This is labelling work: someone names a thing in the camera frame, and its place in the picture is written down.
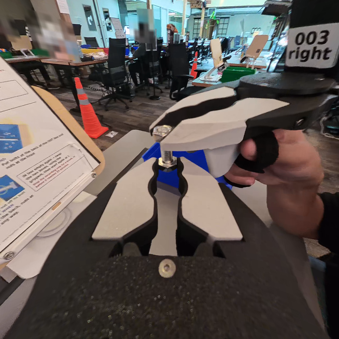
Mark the green plastic bin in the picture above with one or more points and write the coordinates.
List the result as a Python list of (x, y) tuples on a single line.
[(235, 75)]

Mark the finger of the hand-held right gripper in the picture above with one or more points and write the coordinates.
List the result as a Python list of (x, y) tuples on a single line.
[(201, 96), (211, 127)]

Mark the wooden display board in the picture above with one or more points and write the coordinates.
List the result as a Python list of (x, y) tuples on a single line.
[(83, 137)]

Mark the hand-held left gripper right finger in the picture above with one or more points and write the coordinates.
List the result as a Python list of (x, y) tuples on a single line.
[(206, 209)]

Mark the printed instruction sheet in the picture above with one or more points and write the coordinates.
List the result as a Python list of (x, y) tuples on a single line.
[(39, 148)]

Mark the wooden-topped table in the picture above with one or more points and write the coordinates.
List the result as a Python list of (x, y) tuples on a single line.
[(66, 61)]

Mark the black office chair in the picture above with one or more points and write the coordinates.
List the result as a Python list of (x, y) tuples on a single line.
[(178, 61), (116, 61)]

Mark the blue plastic bin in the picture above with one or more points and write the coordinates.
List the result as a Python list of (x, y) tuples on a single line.
[(169, 180)]

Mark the green hanging plant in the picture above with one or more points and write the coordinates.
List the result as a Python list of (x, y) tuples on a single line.
[(211, 21)]

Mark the silver hex nut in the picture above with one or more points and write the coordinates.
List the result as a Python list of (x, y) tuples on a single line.
[(167, 164)]

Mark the wooden board stand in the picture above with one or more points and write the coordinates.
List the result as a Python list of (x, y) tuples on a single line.
[(216, 53)]

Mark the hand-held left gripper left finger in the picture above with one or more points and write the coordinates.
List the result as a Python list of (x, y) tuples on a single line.
[(127, 209)]

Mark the orange traffic cone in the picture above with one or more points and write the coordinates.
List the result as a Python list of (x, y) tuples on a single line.
[(194, 68), (88, 116)]

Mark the white board stand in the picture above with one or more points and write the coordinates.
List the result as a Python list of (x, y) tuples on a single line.
[(61, 246)]

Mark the wooden-edged table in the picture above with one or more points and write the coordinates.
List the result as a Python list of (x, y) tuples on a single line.
[(235, 59)]

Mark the silver hex bolt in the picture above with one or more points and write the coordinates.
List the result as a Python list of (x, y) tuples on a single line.
[(162, 133)]

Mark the person's right hand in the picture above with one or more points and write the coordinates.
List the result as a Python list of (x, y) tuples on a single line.
[(294, 180)]

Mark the black wall poster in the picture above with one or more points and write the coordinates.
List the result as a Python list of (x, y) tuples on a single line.
[(90, 18)]

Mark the person's right forearm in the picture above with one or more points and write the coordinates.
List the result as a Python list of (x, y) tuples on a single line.
[(296, 225)]

